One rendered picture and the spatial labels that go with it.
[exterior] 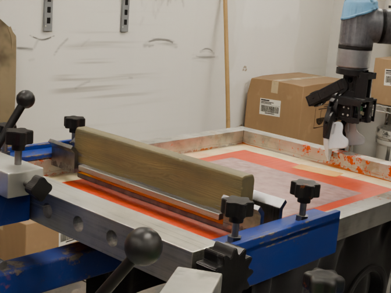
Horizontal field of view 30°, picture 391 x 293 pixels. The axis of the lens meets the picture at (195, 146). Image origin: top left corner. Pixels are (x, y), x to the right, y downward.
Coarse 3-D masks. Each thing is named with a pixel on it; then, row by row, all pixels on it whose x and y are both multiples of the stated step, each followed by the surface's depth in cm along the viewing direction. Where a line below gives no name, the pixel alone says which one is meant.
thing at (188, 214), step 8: (80, 176) 139; (88, 176) 137; (104, 184) 134; (120, 192) 131; (128, 192) 130; (144, 200) 127; (152, 200) 126; (168, 208) 123; (176, 208) 122; (192, 216) 120; (200, 216) 118; (208, 224) 117; (216, 224) 116
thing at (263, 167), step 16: (208, 160) 163; (224, 160) 164; (240, 160) 165; (256, 160) 167; (272, 160) 168; (256, 176) 153; (272, 176) 154; (96, 192) 132; (112, 192) 133; (144, 208) 125
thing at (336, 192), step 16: (288, 176) 155; (304, 176) 156; (320, 176) 157; (272, 192) 141; (288, 192) 142; (320, 192) 144; (336, 192) 145; (352, 192) 146; (368, 192) 147; (384, 192) 148; (160, 208) 126; (288, 208) 132; (320, 208) 133; (176, 224) 118; (192, 224) 119
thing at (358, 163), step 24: (168, 144) 164; (192, 144) 170; (216, 144) 176; (264, 144) 179; (288, 144) 174; (312, 144) 172; (48, 168) 140; (360, 168) 161; (384, 168) 158; (360, 216) 121; (384, 216) 128
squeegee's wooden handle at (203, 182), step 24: (96, 144) 133; (120, 144) 128; (144, 144) 126; (96, 168) 133; (120, 168) 129; (144, 168) 125; (168, 168) 121; (192, 168) 117; (216, 168) 114; (168, 192) 121; (192, 192) 118; (216, 192) 114; (240, 192) 111
